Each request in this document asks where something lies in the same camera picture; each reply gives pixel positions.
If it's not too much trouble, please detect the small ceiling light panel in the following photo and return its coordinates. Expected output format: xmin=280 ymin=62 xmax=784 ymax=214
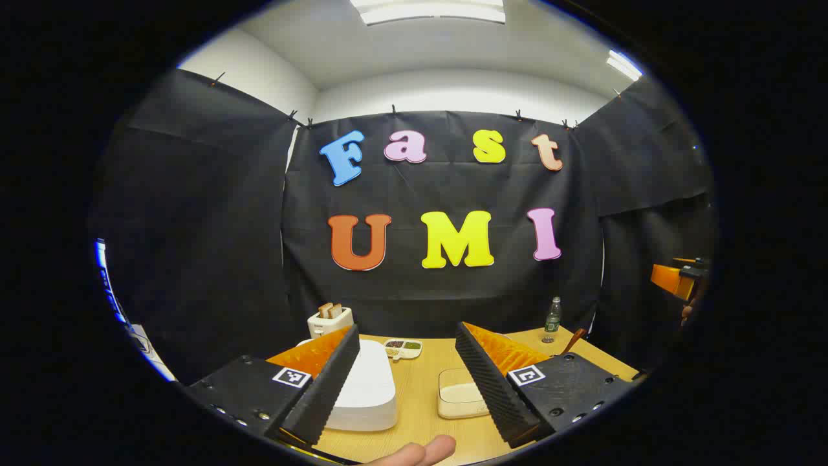
xmin=606 ymin=50 xmax=644 ymax=82

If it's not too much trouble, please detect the black backdrop cloth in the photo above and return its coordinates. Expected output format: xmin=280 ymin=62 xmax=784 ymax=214
xmin=87 ymin=68 xmax=719 ymax=386

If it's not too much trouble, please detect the white rice cooker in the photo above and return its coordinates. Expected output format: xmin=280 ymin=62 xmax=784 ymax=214
xmin=298 ymin=338 xmax=398 ymax=432

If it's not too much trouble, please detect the clear container of rice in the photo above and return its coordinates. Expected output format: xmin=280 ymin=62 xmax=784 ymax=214
xmin=437 ymin=368 xmax=490 ymax=419

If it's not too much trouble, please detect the clear plastic water bottle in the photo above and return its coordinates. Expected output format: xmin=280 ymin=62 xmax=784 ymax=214
xmin=542 ymin=296 xmax=562 ymax=344

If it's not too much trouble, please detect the white toaster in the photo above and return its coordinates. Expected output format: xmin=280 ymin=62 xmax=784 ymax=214
xmin=307 ymin=303 xmax=354 ymax=338

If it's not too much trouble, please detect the large ceiling light panel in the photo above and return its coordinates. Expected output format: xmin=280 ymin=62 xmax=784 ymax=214
xmin=349 ymin=0 xmax=507 ymax=27

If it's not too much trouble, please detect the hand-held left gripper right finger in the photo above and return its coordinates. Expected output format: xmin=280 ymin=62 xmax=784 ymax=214
xmin=455 ymin=322 xmax=638 ymax=449

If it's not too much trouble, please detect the white side desk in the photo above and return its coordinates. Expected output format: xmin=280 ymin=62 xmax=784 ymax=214
xmin=126 ymin=324 xmax=177 ymax=383

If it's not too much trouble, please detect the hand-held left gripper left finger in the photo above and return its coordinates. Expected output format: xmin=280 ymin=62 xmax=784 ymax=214
xmin=184 ymin=326 xmax=361 ymax=447

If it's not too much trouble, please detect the white sectioned grain dish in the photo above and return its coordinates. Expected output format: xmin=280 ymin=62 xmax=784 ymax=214
xmin=384 ymin=339 xmax=423 ymax=361

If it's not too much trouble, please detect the computer monitor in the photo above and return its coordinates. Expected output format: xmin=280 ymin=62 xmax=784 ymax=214
xmin=95 ymin=238 xmax=130 ymax=324

